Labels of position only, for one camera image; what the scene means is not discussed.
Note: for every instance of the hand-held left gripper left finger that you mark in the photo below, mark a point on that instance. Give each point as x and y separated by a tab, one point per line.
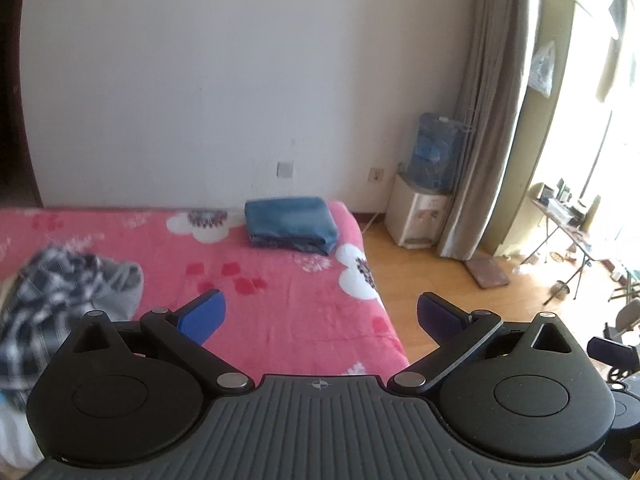
205	315

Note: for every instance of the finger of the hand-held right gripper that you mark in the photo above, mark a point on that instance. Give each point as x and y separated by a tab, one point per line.
612	352

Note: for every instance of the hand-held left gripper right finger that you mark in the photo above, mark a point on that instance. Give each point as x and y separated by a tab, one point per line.
440	317

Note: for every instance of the blue jeans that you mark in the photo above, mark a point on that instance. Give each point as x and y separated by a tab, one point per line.
290	222

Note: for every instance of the grey chair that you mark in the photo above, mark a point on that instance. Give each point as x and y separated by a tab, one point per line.
629	317

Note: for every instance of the black round object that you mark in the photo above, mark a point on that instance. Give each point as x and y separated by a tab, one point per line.
624	410

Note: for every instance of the brown floor mat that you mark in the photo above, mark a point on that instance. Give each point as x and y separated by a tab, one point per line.
487	271

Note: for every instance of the pink floral blanket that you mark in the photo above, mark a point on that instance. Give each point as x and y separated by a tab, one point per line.
280	305

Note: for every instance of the grey garment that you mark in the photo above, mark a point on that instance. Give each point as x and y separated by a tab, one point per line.
122	287

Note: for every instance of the white water dispenser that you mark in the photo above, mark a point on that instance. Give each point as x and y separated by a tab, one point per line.
415	215

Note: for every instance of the folding table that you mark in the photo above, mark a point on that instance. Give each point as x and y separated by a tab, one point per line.
570	230

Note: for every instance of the plaid shirt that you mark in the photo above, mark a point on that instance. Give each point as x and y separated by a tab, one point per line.
45	290

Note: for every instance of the beige curtain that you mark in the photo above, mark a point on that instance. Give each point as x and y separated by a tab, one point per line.
490	110

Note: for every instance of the hanging plastic bag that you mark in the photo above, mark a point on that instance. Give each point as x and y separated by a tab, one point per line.
544	72

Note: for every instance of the wall socket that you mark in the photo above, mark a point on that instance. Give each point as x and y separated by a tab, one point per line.
285	170

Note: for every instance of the dark wooden door frame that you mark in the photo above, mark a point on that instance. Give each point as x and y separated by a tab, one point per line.
17	85

